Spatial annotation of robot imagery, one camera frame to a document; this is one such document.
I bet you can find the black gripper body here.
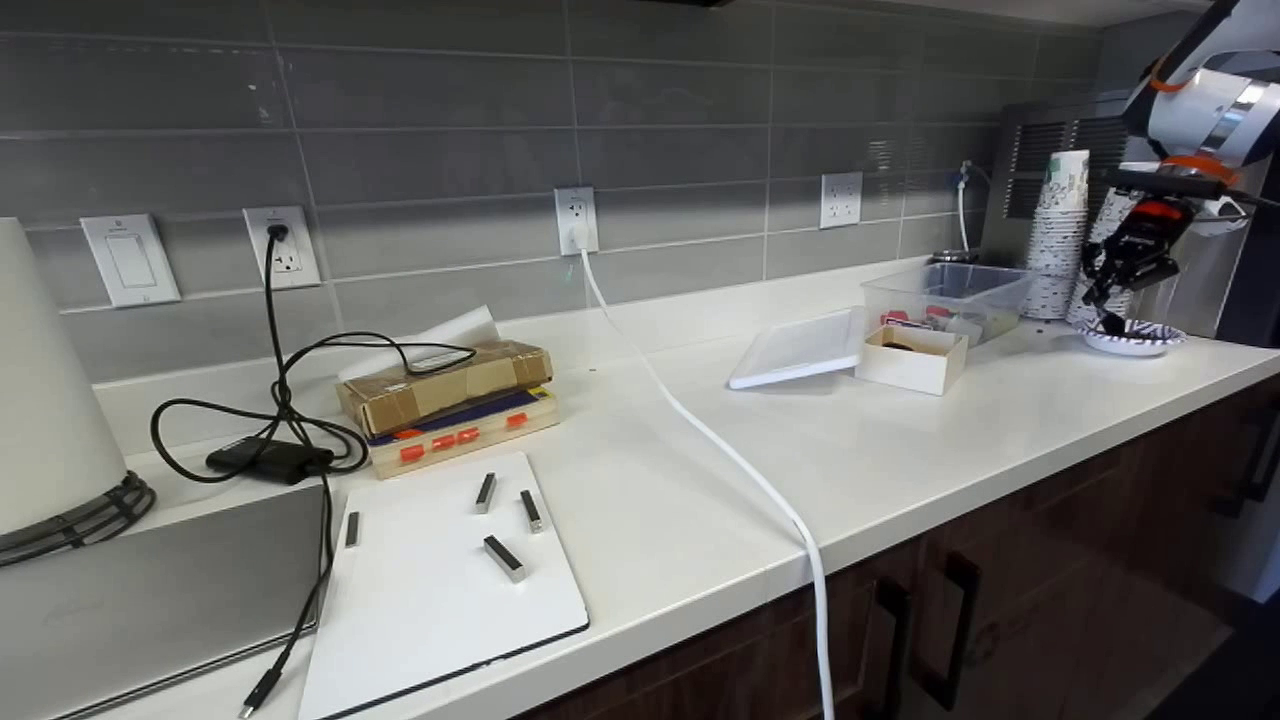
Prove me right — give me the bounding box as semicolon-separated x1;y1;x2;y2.
1108;191;1199;280

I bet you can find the white plate with blue pattern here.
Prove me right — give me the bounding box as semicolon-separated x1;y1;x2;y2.
1079;315;1185;365

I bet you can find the clear plastic storage bin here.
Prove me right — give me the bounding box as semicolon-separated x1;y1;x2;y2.
859;259;1038;353

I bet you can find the small light wooden box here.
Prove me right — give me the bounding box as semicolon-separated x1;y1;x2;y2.
855;325;972;402

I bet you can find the dark wood base cabinet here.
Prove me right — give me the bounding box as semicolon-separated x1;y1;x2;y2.
512;377;1280;720

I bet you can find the white paper sheet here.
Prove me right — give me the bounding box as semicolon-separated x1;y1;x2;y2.
396;299;503;358

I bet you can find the small black marker piece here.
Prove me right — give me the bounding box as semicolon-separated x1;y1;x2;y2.
481;530;530;585

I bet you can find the flat box with orange print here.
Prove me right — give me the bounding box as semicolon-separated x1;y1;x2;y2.
365;389;565;481

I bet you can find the white outlet with black plug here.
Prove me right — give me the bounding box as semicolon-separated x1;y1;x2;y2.
238;202;329;292

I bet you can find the stainless steel sink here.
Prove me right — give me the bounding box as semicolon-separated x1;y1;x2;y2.
0;477;330;720

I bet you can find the white paper towel roll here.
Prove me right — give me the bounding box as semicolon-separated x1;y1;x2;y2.
0;213;132;540

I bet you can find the white hanging wall cord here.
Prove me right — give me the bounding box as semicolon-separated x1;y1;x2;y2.
953;158;980;259

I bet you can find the black cabinet handle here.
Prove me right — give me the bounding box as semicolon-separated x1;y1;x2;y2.
866;574;918;720
1234;410;1280;519
917;549;988;715

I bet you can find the white empty wall outlet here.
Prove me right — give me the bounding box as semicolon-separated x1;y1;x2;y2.
814;169;866;233

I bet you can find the white power cable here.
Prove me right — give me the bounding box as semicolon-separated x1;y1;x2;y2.
565;213;838;720

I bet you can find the black power cable with adapter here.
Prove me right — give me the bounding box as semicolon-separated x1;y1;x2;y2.
142;216;481;720

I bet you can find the white light switch plate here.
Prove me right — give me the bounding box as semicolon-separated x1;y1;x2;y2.
77;207;185;311

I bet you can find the black wire towel holder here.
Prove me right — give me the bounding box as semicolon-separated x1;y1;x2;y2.
0;470;158;567

